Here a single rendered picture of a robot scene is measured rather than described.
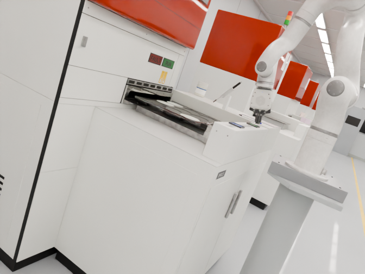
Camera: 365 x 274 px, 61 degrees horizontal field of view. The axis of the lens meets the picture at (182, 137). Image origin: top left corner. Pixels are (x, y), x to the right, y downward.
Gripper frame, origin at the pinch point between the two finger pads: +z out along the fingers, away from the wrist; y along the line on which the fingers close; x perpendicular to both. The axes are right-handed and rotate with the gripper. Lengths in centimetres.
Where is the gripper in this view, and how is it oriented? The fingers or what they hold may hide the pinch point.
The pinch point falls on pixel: (258, 119)
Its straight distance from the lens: 160.3
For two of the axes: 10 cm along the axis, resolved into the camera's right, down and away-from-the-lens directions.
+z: -1.6, 9.8, 1.2
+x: 4.6, -0.3, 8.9
